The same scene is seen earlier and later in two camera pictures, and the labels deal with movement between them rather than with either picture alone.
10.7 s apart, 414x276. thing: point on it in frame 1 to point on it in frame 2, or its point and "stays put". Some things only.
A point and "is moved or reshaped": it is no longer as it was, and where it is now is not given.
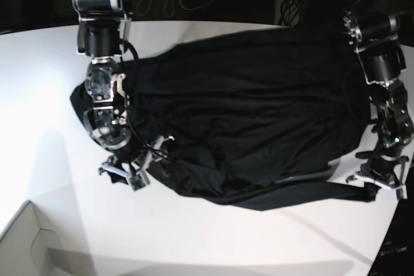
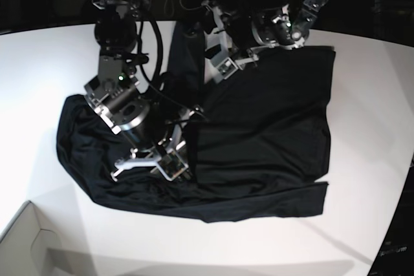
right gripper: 389,181 to 223,34
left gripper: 137,170 to 167,156
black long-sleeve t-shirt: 253,119 is moved or reshaped
